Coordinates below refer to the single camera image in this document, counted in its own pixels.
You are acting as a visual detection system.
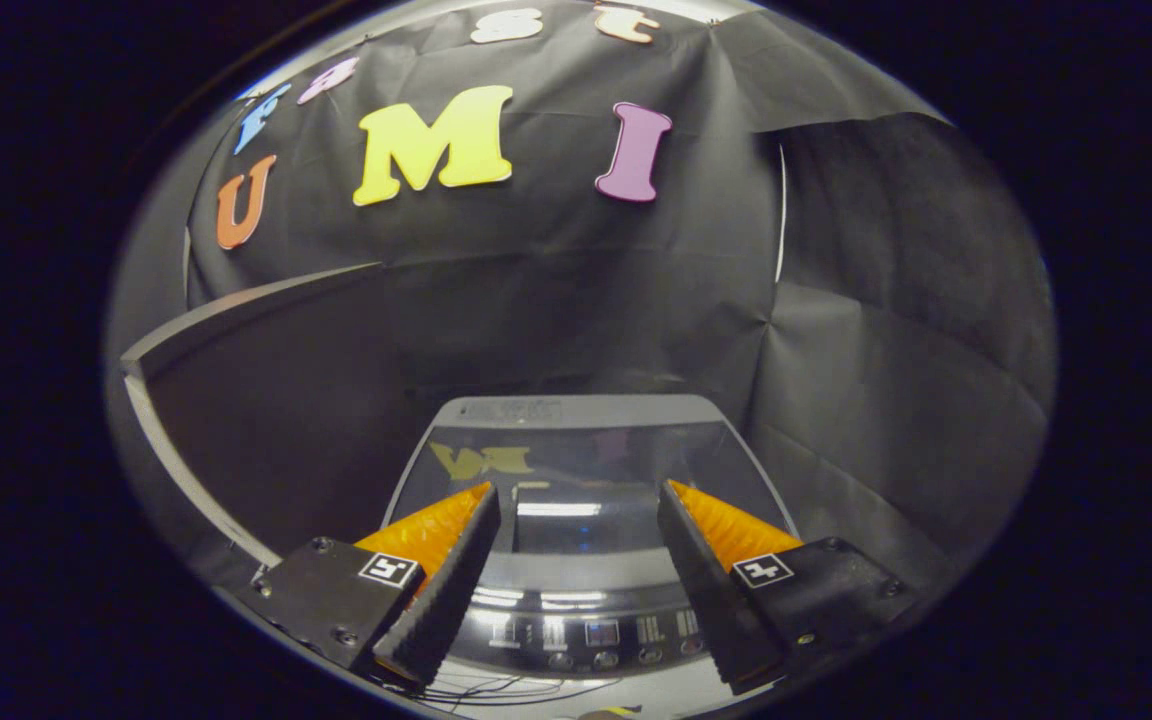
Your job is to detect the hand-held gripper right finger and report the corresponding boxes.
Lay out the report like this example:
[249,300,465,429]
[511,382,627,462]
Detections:
[656,478,922,696]

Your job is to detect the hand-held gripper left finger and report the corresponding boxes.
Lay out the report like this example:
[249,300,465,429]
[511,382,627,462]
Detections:
[236,482,502,691]

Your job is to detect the grey washing machine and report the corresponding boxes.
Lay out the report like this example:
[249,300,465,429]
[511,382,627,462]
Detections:
[381,393,807,676]

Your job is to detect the dark washing machine lid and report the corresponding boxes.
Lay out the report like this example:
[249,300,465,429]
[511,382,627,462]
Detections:
[386,420,797,591]

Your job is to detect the beige cabinet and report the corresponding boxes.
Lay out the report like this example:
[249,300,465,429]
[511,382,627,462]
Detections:
[119,262,447,601]

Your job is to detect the black cables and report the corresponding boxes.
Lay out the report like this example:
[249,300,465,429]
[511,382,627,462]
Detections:
[426,675,627,713]

